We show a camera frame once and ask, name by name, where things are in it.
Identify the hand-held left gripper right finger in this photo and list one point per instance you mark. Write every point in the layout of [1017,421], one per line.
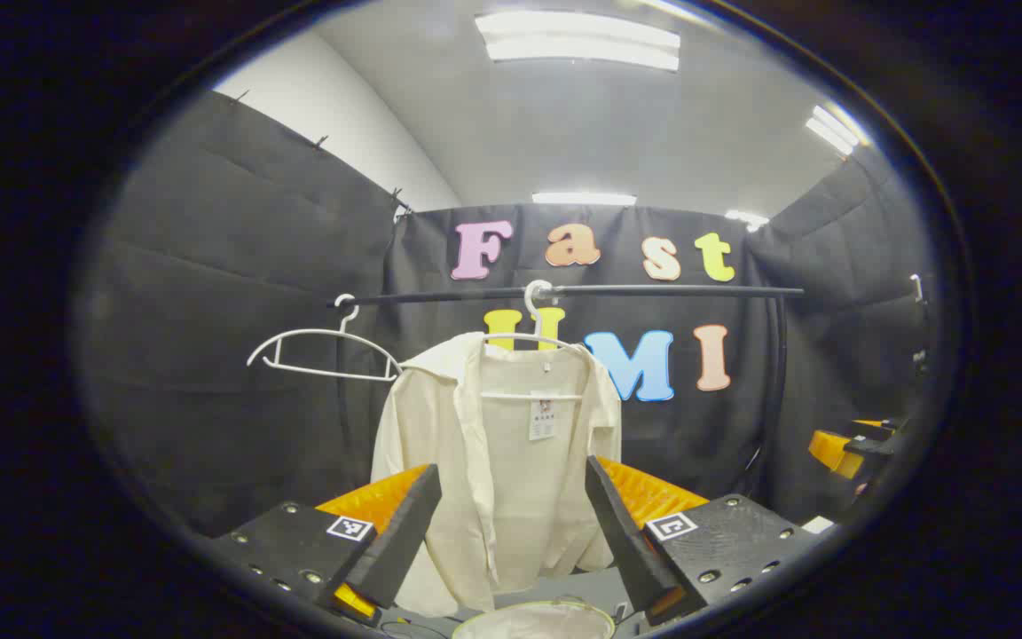
[626,541]

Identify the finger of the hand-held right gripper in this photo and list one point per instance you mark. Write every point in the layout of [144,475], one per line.
[835,448]

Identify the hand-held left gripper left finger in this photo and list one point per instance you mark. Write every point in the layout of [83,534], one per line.
[396,541]

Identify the cream button shirt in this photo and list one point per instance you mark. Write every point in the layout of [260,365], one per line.
[511,479]

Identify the white clothes hanger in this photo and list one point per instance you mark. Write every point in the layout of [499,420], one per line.
[536,302]
[325,334]

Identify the black clothes rack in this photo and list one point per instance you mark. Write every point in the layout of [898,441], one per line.
[653,290]

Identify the black backdrop cloth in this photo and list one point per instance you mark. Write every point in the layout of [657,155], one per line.
[236,311]

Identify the long ceiling light panel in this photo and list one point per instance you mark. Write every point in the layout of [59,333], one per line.
[577,40]

